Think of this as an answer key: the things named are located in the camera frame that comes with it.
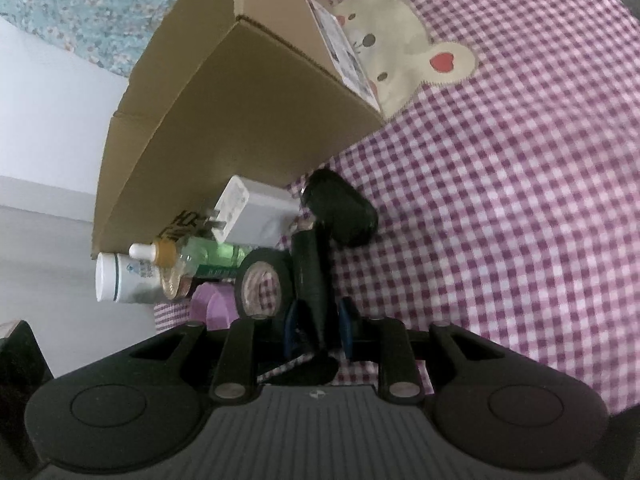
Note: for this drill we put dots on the blue floral cloth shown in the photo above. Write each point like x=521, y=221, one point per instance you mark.
x=85, y=5

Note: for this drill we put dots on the white pill bottle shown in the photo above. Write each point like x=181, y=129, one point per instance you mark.
x=122, y=277

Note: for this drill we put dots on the black tape roll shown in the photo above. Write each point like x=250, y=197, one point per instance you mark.
x=280, y=265

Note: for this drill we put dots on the white charger plug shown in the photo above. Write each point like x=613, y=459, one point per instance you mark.
x=255, y=207

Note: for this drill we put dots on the purple checkered cloth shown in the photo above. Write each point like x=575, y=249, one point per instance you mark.
x=500, y=185

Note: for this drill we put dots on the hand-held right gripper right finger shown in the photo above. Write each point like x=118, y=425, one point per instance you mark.
x=348, y=330

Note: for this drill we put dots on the black stick with gold tip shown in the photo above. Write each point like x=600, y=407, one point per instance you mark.
x=310, y=270

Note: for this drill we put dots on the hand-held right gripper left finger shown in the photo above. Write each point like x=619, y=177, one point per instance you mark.
x=290, y=332

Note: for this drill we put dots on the black oval key fob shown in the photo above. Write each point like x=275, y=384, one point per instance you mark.
x=342, y=207

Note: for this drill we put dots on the purple plastic lid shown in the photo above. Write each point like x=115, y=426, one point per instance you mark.
x=212, y=305

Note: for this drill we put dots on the brown cardboard box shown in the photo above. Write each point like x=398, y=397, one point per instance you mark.
x=240, y=100

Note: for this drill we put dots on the green dropper bottle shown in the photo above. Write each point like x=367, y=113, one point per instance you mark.
x=210, y=255

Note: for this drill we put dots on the dark blocky object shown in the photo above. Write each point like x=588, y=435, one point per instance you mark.
x=20, y=360

